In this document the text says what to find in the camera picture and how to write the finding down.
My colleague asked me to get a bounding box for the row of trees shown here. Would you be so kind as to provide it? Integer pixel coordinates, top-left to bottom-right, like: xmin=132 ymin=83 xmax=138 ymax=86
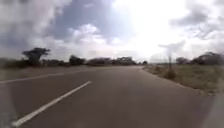
xmin=0 ymin=47 xmax=149 ymax=70
xmin=175 ymin=51 xmax=224 ymax=66

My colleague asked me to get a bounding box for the grey asphalt road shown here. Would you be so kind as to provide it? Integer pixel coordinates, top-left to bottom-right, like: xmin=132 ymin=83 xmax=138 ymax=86
xmin=0 ymin=65 xmax=224 ymax=128

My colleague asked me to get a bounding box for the small dry bush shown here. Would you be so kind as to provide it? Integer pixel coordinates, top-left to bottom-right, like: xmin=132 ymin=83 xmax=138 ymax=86
xmin=163 ymin=68 xmax=178 ymax=80

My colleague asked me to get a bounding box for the white dashed centre line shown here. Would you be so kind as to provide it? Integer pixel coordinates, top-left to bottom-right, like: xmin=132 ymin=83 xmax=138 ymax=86
xmin=11 ymin=80 xmax=93 ymax=128

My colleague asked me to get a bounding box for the white painted side line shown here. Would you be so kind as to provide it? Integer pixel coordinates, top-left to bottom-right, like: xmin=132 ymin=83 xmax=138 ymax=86
xmin=0 ymin=69 xmax=84 ymax=85

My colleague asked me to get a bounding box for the dry grass verge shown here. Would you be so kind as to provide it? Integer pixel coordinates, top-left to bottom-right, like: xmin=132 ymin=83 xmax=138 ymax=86
xmin=142 ymin=63 xmax=224 ymax=97

